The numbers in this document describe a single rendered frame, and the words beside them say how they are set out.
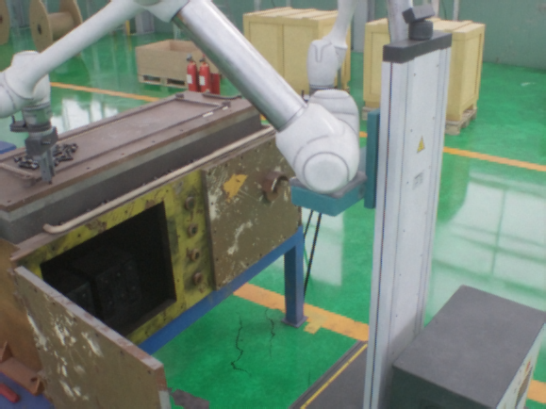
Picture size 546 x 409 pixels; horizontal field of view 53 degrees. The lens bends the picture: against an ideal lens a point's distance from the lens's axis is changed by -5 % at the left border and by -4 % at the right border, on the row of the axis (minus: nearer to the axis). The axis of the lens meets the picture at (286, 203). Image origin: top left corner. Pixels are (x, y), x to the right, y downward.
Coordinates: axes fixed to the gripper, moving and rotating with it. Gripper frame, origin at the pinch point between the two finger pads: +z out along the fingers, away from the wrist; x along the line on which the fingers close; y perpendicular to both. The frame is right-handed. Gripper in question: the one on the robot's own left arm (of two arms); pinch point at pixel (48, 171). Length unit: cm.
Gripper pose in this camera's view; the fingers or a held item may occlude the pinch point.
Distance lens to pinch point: 190.5
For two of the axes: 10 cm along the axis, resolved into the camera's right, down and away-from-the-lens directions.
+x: 0.7, -4.3, 9.0
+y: 10.0, 0.1, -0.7
